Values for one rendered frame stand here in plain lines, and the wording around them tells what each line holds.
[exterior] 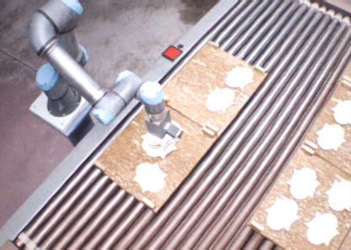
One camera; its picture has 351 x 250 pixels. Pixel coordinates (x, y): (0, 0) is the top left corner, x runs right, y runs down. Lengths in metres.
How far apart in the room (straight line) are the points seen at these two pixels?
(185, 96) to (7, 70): 2.18
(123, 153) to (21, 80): 1.95
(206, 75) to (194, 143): 0.36
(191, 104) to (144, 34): 1.72
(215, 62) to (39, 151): 1.61
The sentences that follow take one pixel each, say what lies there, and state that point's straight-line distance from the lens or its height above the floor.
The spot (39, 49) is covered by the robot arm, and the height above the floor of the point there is 1.45.
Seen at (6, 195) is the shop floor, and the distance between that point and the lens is 2.88.
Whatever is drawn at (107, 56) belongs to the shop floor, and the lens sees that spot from 3.23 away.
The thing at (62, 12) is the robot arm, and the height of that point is 1.50.
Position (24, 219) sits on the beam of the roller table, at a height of 0.92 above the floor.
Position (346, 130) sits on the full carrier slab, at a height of 0.94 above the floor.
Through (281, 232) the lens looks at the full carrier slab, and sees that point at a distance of 1.46.
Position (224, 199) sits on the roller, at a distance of 1.50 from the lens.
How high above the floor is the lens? 2.33
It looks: 59 degrees down
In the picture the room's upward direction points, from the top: 9 degrees counter-clockwise
